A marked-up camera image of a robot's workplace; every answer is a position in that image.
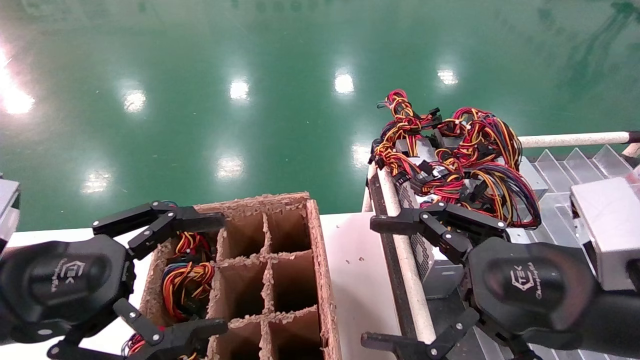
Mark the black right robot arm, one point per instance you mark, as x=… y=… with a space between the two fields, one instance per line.
x=615 y=320

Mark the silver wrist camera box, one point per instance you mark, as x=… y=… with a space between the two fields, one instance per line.
x=610 y=225
x=7 y=200

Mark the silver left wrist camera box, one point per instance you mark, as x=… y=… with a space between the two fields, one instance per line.
x=7 y=200

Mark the dark grey power supply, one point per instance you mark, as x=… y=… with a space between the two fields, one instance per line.
x=444 y=141

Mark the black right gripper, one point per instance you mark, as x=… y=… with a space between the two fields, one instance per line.
x=530 y=285

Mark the white speckled frame pipe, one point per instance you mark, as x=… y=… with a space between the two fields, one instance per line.
x=407 y=260

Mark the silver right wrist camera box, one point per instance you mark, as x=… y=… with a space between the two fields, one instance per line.
x=610 y=225

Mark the black frame strip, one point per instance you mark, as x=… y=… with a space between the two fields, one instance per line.
x=395 y=280

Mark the clear plastic divider tray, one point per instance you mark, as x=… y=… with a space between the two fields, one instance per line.
x=565 y=175

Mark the silver mesh-sided power supply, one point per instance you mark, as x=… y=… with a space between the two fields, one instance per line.
x=437 y=277

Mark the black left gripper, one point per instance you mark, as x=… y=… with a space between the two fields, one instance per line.
x=60 y=280

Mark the brown cardboard divider box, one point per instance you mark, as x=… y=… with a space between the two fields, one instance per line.
x=292 y=235

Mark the black pipe end connector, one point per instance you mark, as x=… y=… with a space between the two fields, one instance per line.
x=635 y=137

